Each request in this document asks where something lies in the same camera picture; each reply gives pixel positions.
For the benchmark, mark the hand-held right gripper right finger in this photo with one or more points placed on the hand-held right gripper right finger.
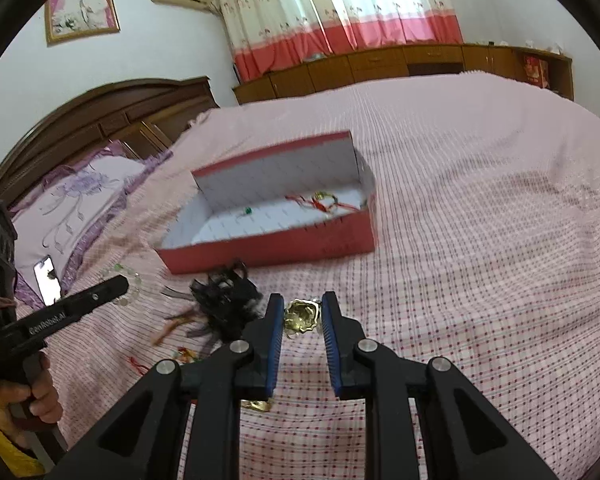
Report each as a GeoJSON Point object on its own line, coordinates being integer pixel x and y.
{"type": "Point", "coordinates": [330, 350]}

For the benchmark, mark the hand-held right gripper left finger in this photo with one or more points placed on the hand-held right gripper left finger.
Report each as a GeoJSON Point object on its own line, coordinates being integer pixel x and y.
{"type": "Point", "coordinates": [276, 345]}

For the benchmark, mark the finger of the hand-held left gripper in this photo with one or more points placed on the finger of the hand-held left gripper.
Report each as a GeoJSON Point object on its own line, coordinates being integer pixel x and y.
{"type": "Point", "coordinates": [105, 292]}

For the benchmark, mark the gold foil ornament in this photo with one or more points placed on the gold foil ornament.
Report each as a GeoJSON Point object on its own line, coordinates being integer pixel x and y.
{"type": "Point", "coordinates": [302, 316]}

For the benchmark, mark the black hair accessory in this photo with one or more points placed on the black hair accessory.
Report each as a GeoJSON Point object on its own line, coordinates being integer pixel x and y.
{"type": "Point", "coordinates": [225, 300]}

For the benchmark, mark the red cardboard box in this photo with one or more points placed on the red cardboard box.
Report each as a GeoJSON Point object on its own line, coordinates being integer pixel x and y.
{"type": "Point", "coordinates": [280, 255]}

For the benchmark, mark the person's left hand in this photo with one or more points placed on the person's left hand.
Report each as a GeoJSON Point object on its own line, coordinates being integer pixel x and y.
{"type": "Point", "coordinates": [45, 395]}

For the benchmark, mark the white smartphone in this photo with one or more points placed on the white smartphone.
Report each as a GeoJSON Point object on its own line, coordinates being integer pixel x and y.
{"type": "Point", "coordinates": [47, 285]}

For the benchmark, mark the small gold ingot charm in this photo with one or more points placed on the small gold ingot charm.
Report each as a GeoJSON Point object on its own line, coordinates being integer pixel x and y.
{"type": "Point", "coordinates": [257, 405]}

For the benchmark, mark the small gold green charm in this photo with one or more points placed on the small gold green charm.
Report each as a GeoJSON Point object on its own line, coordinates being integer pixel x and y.
{"type": "Point", "coordinates": [187, 355]}

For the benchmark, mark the purple floral pillow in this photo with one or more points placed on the purple floral pillow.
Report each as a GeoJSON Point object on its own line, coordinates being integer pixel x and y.
{"type": "Point", "coordinates": [80, 200]}

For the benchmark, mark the green bead earring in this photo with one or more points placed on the green bead earring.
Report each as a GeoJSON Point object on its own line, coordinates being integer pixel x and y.
{"type": "Point", "coordinates": [248, 209]}

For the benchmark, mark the dark wooden headboard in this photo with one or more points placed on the dark wooden headboard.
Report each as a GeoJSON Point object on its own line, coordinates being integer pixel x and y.
{"type": "Point", "coordinates": [130, 100]}

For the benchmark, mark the long wooden cabinet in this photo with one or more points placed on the long wooden cabinet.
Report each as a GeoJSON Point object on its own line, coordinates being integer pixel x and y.
{"type": "Point", "coordinates": [380, 62]}

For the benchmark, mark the cream and red curtain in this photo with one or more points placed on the cream and red curtain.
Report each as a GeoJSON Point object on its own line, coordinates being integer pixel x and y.
{"type": "Point", "coordinates": [330, 10]}

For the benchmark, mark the red gift box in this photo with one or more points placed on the red gift box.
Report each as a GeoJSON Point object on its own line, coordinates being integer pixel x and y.
{"type": "Point", "coordinates": [535, 72]}

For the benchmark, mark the framed wall photo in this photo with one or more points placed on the framed wall photo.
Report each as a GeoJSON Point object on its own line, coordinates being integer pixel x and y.
{"type": "Point", "coordinates": [80, 7]}

